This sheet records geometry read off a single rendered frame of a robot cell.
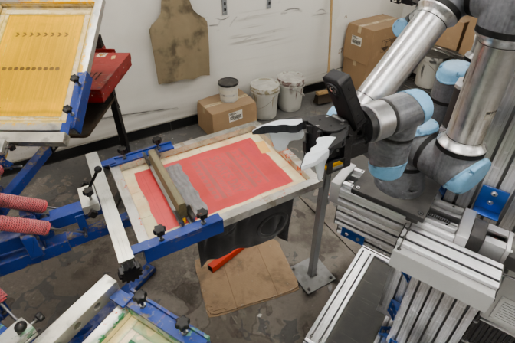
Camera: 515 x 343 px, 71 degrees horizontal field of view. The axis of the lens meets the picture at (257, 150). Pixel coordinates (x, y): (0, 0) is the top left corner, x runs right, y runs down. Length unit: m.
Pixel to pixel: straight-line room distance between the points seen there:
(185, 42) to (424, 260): 2.83
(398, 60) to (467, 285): 0.62
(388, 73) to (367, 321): 1.52
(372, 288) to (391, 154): 1.54
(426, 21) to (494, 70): 0.17
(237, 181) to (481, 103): 1.04
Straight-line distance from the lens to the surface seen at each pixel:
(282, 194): 1.52
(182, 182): 1.65
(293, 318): 2.32
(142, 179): 1.72
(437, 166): 1.04
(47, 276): 2.81
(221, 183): 1.63
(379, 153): 0.79
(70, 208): 1.55
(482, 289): 1.17
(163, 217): 1.51
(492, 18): 0.89
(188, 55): 3.52
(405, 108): 0.73
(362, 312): 2.16
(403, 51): 0.89
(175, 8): 3.41
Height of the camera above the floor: 2.01
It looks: 35 degrees down
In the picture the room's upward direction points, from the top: straight up
